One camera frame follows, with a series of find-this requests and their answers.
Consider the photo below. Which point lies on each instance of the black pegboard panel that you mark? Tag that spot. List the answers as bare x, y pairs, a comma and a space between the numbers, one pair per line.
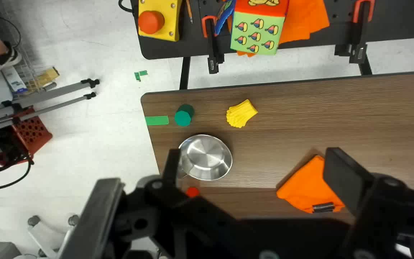
403, 18

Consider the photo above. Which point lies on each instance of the colourful triangle pattern box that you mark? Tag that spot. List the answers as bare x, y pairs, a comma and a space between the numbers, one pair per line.
258, 28

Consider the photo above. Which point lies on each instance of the grey tripod leg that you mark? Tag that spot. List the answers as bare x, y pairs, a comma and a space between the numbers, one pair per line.
49, 92
54, 103

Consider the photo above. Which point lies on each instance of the orange black clamp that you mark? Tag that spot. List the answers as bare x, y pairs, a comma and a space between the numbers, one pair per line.
360, 28
212, 40

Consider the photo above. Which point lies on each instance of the orange hanging cloth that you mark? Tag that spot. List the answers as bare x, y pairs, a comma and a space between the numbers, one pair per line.
307, 17

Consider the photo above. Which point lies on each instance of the yellow box with red button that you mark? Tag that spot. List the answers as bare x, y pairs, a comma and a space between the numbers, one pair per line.
158, 18

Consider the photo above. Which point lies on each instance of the green tape corner mark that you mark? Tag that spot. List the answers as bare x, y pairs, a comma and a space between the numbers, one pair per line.
140, 74

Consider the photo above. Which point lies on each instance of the green tape strip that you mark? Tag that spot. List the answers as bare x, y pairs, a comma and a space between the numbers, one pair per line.
157, 120

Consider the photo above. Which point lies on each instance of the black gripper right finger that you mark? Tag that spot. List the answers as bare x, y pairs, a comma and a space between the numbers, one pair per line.
347, 175

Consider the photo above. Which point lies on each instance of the orange folded cloth with clip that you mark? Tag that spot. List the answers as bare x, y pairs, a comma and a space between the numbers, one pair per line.
308, 185

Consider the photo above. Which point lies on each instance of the grey caster base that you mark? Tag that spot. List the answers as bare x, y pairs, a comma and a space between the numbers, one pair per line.
49, 231

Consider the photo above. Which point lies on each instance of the red perforated block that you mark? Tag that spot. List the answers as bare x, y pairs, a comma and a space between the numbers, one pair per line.
32, 132

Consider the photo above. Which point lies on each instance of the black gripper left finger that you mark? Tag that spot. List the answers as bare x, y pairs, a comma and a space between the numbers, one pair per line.
173, 166

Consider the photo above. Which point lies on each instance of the green round disc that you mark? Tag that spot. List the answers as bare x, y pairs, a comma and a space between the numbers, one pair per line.
184, 115

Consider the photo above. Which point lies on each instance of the small red ball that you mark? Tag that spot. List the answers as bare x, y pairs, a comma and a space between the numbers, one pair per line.
193, 191

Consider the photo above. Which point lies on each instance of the yellow toy corn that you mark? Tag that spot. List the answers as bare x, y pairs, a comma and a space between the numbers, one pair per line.
240, 113

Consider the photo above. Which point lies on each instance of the silver metal pan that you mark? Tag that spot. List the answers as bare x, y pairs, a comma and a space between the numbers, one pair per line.
206, 156

